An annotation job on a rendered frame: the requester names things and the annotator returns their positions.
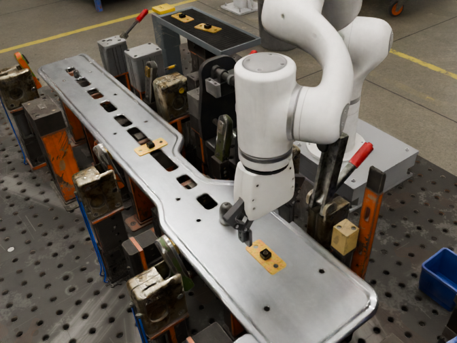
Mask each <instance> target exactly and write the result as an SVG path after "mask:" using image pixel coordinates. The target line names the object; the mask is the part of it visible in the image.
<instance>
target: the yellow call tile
mask: <svg viewBox="0 0 457 343"><path fill-rule="evenodd" d="M152 11H154V12H156V13H158V14H160V15H161V14H166V13H169V12H173V11H175V7H173V6H172V5H169V4H167V3H166V4H162V5H158V6H155V7H152Z"/></svg>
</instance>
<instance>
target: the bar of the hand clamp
mask: <svg viewBox="0 0 457 343"><path fill-rule="evenodd" d="M348 138H349V135H348V134H347V133H344V132H343V133H342V134H341V136H340V138H339V139H338V140H337V141H336V142H334V143H332V144H316V146H317V148H318V150H319V151H320V152H321V155H320V161H319V165H318V170H317V174H316V179H315V183H314V189H313V192H312V196H311V201H310V205H309V207H311V208H314V207H316V206H318V204H317V203H316V198H317V197H319V196H321V194H322V192H324V197H323V200H322V206H321V209H320V215H321V216H323V215H322V212H323V208H324V206H325V205H326V204H327V203H328V202H330V201H332V200H333V197H334V194H335V189H336V185H337V181H338V178H339V173H340V170H341V165H342V162H343V157H344V154H345V149H346V146H347V143H348Z"/></svg>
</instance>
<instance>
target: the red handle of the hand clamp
mask: <svg viewBox="0 0 457 343"><path fill-rule="evenodd" d="M372 151H373V145H372V143H370V142H368V143H366V142H365V143H364V144H363V145H362V146H361V147H360V148H359V149H358V151H357V152H356V153H355V154H354V156H353V157H352V158H351V159H350V160H349V161H348V164H347V165H346V166H345V167H344V168H343V169H342V171H341V172H340V173H339V178H338V181H337V185H336V189H335V193H336V192H337V190H338V189H339V188H340V187H341V185H342V184H343V183H344V182H345V181H346V180H347V179H348V178H349V176H350V175H351V174H352V172H353V171H354V170H355V169H357V168H358V167H359V166H360V165H361V163H362V162H363V161H364V160H365V159H366V158H367V157H368V156H369V154H370V153H371V152H372ZM323 197H324V192H323V193H322V194H321V196H319V197H317V198H316V203H317V204H318V205H319V206H320V207H321V206H322V200H323Z"/></svg>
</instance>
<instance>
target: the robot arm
mask: <svg viewBox="0 0 457 343"><path fill-rule="evenodd" d="M361 6H362V0H265V1H264V4H263V10H262V16H261V20H262V25H263V28H264V30H265V31H266V32H267V33H268V34H269V35H271V36H273V37H274V38H276V39H279V40H281V41H283V42H286V43H288V44H291V45H293V46H296V47H297V48H300V49H302V50H304V51H306V52H307V53H308V54H310V55H312V57H313V58H315V60H317V62H319V64H320V66H321V68H322V71H323V74H322V80H321V83H320V84H319V85H318V86H317V87H308V86H301V85H299V84H298V83H297V81H296V71H297V67H296V64H295V63H294V61H293V60H292V59H291V58H289V57H288V56H285V55H283V54H278V53H274V52H259V53H254V54H250V55H247V56H245V57H243V58H241V59H240V60H238V61H237V63H236V64H235V67H234V75H235V101H236V114H237V139H238V152H239V160H240V162H238V164H237V169H236V172H235V181H234V205H233V206H232V207H231V208H230V210H229V211H228V212H227V213H226V214H225V215H224V216H223V220H225V221H226V222H227V223H228V224H229V225H230V226H231V227H233V228H234V229H236V230H238V238H239V240H240V241H241V242H242V243H245V244H246V245H247V246H248V247H251V246H252V230H251V229H250V227H251V225H252V223H253V222H254V220H256V219H259V218H261V217H262V216H264V215H266V214H268V213H270V212H272V211H273V210H275V209H277V208H278V214H279V215H280V216H281V217H282V218H283V219H284V220H285V221H286V222H288V223H291V222H292V209H293V207H292V206H293V205H294V204H295V203H296V197H297V195H298V194H299V193H300V191H301V189H300V187H301V186H302V185H303V182H304V180H305V177H304V176H302V175H300V174H295V173H294V165H293V161H292V150H293V140H296V141H301V142H306V147H307V150H308V152H309V153H310V154H311V155H312V156H313V157H315V158H317V159H319V160H320V155H321V152H320V151H319V150H318V148H317V146H316V144H332V143H334V142H336V141H337V140H338V139H339V138H340V136H341V134H342V133H343V132H344V133H347V134H348V135H349V138H348V143H347V146H346V149H345V154H344V157H343V162H342V163H348V161H349V160H350V159H351V158H352V157H353V156H354V154H355V153H356V152H357V151H358V149H359V148H360V147H361V146H362V145H363V144H364V143H365V140H364V139H363V137H362V136H361V135H359V134H358V133H357V132H356V129H357V123H358V113H359V107H360V96H361V91H362V84H363V82H364V80H365V78H366V76H367V75H368V74H369V73H370V72H371V71H372V70H373V69H375V68H376V67H377V66H378V65H379V64H380V63H381V62H382V61H383V60H384V59H385V58H386V57H387V55H388V53H389V52H390V49H391V47H392V43H393V32H392V29H391V27H390V25H389V24H388V23H387V22H386V21H384V20H382V19H378V18H370V17H362V16H357V15H358V13H359V12H360V9H361ZM244 216H246V217H247V218H248V219H247V221H246V223H244V222H243V221H242V220H243V218H244Z"/></svg>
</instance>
